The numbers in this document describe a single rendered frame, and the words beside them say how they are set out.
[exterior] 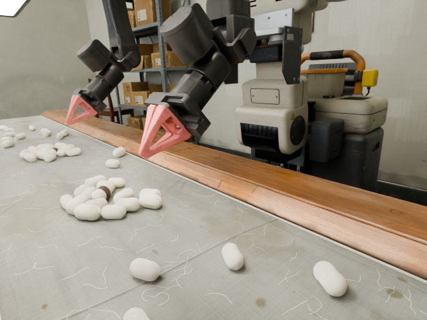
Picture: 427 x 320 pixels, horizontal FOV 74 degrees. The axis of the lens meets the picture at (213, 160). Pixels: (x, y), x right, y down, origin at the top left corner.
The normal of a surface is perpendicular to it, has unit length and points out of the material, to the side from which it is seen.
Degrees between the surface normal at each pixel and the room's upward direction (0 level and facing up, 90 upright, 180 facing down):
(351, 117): 90
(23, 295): 0
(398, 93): 90
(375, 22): 90
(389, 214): 0
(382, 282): 0
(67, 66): 90
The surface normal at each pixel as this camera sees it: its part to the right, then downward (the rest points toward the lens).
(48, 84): 0.71, 0.18
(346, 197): -0.04, -0.95
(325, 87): -0.70, 0.27
